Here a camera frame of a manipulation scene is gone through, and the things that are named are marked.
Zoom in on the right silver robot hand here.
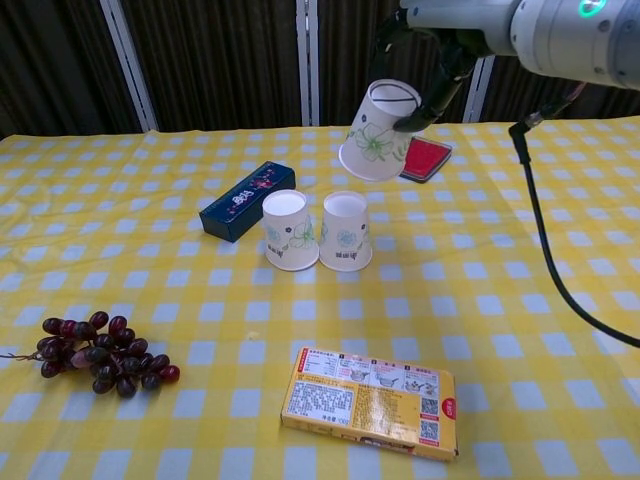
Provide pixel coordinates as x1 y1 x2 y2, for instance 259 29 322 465
374 0 517 134

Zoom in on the white paper cup black line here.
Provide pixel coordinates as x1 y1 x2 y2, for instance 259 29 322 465
338 78 424 182

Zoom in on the white paper cup green flower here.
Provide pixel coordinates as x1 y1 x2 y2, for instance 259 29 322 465
261 189 320 273

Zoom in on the red ink pad case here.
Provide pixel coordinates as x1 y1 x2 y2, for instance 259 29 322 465
399 135 454 185

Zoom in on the yellow white checkered tablecloth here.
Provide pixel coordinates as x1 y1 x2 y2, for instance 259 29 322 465
0 115 640 480

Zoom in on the white paper cup blue flower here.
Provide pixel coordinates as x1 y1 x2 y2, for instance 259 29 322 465
318 190 373 273

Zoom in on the dark blue printed box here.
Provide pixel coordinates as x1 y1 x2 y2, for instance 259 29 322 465
198 160 297 244

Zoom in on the yellow printed food box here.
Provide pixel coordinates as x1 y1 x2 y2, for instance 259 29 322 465
279 346 461 462

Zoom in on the dark red grape bunch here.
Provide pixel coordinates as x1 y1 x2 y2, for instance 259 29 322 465
0 310 181 400

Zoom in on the white metal partition post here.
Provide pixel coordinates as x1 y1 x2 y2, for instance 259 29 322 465
99 0 160 133
295 0 321 127
462 55 497 124

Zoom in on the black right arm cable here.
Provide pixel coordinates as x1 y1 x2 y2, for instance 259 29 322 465
508 84 640 349

